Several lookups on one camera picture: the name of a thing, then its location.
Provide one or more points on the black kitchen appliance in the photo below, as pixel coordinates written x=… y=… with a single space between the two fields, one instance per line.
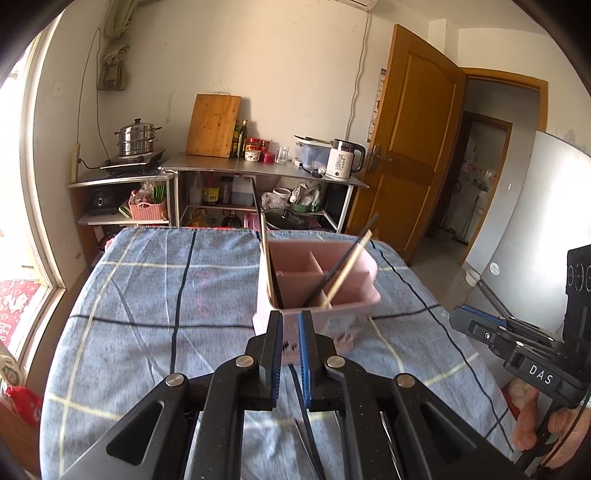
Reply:
x=101 y=201

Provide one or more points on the crumpled plastic bags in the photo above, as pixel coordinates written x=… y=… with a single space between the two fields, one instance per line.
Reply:
x=304 y=194

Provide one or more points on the low metal stand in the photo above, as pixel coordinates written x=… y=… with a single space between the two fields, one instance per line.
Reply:
x=92 y=182

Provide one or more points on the dark oil bottle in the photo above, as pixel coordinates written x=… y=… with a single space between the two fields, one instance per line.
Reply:
x=242 y=138

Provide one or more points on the white jar with red lid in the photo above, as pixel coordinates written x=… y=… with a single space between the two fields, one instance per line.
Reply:
x=252 y=151

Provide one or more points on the pink plastic basin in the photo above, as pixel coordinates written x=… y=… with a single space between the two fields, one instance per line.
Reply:
x=252 y=221

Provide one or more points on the pink woven basket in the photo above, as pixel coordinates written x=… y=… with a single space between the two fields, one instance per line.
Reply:
x=147 y=211

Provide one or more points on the pink plastic utensil basket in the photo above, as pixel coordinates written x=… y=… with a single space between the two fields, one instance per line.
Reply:
x=351 y=309

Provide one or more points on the person's right hand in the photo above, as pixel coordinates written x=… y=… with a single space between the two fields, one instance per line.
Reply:
x=524 y=429

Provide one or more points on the hanging beige cloth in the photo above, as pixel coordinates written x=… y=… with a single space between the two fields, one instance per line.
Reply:
x=115 y=55

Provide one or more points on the white air conditioner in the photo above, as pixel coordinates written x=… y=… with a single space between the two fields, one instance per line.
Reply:
x=358 y=3

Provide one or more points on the red patterned mat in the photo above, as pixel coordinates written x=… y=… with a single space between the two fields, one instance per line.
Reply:
x=16 y=309

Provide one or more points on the white window frame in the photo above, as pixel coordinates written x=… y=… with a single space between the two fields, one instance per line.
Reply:
x=39 y=207

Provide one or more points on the dark glass jar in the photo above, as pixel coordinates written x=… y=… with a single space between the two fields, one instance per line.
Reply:
x=226 y=191

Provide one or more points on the white electric kettle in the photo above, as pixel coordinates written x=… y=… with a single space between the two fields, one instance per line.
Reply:
x=341 y=161

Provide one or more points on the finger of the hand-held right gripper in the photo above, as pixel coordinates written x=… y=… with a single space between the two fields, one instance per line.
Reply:
x=531 y=334
x=480 y=330

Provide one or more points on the wooden door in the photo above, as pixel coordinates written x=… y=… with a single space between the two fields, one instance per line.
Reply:
x=411 y=138

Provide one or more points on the white bowl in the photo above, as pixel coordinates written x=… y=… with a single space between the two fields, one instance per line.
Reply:
x=281 y=193

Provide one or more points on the black pan with glass lid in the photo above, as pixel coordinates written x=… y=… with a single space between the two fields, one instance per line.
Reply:
x=291 y=219

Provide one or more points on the blue plaid cloth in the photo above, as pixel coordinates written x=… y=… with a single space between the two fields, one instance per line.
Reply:
x=138 y=323

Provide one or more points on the clear glass mug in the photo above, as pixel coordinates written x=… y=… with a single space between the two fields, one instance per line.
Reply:
x=282 y=155

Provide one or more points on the red plastic bag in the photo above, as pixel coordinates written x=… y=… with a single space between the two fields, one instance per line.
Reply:
x=25 y=406

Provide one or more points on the soy sauce bottle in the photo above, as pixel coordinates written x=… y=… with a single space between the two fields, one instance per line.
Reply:
x=210 y=191

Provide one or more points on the green bowl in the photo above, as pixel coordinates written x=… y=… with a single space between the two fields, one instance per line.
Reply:
x=307 y=207

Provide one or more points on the red round tin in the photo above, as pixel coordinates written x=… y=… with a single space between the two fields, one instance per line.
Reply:
x=268 y=158

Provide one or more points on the white plastic jug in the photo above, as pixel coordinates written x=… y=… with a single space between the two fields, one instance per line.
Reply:
x=242 y=191

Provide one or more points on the bamboo cutting board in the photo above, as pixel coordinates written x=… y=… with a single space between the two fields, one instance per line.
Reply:
x=212 y=127

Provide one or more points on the metal kitchen table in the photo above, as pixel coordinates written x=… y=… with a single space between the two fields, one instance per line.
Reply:
x=258 y=167

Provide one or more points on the steel steamer pot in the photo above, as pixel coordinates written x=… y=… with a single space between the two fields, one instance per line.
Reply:
x=136 y=138

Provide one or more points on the beige power strip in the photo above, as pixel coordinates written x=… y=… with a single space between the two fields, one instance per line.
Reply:
x=75 y=161

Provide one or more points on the black induction cooker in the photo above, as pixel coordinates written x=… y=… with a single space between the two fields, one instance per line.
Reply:
x=134 y=162

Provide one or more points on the yellow cooking oil bottle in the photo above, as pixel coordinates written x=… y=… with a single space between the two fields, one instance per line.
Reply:
x=196 y=218

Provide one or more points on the silver refrigerator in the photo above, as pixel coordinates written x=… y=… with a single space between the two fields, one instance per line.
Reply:
x=531 y=221

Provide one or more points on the wall calendar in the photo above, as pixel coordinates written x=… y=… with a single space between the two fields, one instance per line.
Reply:
x=376 y=106

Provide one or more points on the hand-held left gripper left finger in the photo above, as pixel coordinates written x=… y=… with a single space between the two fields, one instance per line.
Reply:
x=276 y=355

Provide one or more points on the black chopstick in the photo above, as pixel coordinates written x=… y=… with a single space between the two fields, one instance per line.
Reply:
x=310 y=443
x=351 y=251

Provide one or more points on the water filter pitcher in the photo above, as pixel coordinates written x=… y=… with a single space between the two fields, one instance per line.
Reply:
x=314 y=154

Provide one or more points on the small red jar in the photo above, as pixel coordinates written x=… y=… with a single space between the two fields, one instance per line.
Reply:
x=264 y=146

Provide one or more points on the wooden chopstick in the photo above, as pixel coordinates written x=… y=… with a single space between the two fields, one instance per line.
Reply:
x=264 y=249
x=348 y=267

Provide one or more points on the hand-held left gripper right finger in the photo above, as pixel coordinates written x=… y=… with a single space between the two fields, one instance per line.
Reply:
x=303 y=360

